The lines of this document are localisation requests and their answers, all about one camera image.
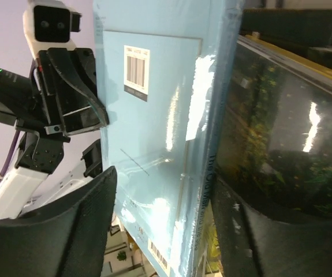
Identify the green forest cover book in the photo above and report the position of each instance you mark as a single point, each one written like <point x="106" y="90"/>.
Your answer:
<point x="276" y="134"/>

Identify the light blue book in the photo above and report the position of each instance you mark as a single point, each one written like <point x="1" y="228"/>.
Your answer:
<point x="163" y="69"/>

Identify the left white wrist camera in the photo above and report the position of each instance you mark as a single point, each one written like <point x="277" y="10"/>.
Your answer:
<point x="48" y="24"/>

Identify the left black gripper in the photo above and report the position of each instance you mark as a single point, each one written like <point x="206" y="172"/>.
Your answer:
<point x="58" y="96"/>

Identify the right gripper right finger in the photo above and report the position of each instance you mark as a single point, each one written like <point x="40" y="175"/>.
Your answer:
<point x="260" y="238"/>

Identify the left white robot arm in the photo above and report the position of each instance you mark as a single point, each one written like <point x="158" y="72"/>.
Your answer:
<point x="31" y="159"/>

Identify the yellow book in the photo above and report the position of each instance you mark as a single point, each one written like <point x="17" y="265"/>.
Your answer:
<point x="293" y="61"/>

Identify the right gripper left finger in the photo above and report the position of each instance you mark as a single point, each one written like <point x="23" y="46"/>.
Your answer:
<point x="66" y="237"/>

